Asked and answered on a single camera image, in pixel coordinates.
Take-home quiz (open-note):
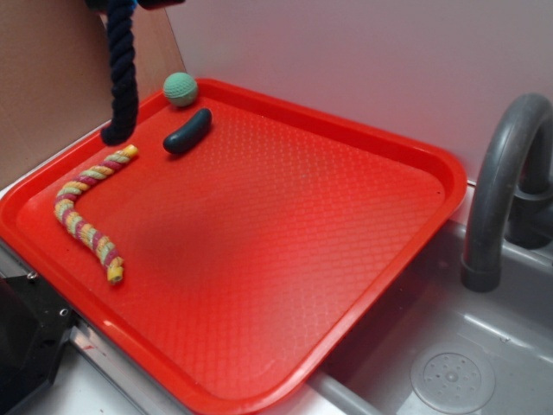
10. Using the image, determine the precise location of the wooden corner board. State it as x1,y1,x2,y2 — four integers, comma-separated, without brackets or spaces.
93,6,185,122

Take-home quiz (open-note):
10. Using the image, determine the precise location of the multicoloured twisted rope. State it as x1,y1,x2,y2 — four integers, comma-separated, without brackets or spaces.
53,144,139,286

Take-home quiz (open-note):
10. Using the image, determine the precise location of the dark green toy cucumber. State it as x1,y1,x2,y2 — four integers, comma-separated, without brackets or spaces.
162,108,213,155

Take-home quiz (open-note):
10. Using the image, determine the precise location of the grey toy faucet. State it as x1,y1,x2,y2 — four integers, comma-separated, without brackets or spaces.
461,93,552,292

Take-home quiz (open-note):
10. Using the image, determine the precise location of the dark blue rope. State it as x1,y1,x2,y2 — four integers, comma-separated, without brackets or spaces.
99,0,141,147

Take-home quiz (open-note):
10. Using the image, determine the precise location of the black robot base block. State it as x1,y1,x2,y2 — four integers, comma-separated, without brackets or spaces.
1,276,74,414

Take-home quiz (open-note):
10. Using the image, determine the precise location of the grey toy sink basin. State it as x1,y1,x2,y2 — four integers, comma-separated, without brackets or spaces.
308,202,552,414

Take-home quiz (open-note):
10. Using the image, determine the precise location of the red plastic tray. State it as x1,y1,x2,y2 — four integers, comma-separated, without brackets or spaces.
1,80,467,414

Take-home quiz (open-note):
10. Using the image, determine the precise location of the dark gripper finger tip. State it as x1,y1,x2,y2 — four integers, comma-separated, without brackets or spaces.
137,0,186,10

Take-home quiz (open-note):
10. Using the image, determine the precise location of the green textured ball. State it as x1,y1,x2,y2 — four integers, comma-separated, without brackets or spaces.
162,73,199,107

